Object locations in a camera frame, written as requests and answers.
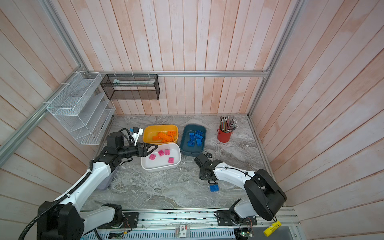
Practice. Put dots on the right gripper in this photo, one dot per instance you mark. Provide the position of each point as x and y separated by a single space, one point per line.
201 173

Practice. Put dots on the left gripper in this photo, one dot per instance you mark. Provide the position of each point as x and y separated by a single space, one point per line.
140 153

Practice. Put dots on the orange lego brick hollow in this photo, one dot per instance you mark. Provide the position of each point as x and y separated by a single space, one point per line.
156 138

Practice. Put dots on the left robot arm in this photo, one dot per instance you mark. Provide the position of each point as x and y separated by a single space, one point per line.
61 219

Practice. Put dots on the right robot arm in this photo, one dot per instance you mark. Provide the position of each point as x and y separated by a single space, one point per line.
265 197

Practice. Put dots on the light pink lego brick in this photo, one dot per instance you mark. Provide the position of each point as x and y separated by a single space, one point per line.
152 157

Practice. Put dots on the yellow plastic bin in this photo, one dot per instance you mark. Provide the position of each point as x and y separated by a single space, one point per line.
153 130

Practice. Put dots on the long orange lego plate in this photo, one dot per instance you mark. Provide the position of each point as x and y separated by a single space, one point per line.
165 138

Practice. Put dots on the white plastic bin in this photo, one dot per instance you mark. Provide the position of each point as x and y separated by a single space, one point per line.
161 163

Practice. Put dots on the teal plastic bin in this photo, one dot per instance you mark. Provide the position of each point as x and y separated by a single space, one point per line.
192 151

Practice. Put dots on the blue lego brick upright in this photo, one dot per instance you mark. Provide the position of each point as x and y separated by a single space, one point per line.
192 136

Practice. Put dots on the red pencil cup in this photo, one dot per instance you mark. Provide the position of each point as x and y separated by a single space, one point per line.
223 137

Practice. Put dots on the bundle of coloured pencils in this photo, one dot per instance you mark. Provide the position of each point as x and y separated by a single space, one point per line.
228 124

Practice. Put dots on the yellow marker tube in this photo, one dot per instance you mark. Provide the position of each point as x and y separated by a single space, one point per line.
272 228

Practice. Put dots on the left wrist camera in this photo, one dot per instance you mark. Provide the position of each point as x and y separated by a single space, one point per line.
134 134

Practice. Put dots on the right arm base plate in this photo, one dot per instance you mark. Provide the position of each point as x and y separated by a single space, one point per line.
230 218

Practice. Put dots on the black mesh wall basket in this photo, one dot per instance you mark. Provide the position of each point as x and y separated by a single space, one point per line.
131 87

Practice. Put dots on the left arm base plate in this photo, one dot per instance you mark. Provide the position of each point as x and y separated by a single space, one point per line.
128 222

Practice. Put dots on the white wire mesh shelf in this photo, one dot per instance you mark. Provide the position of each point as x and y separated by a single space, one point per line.
84 113

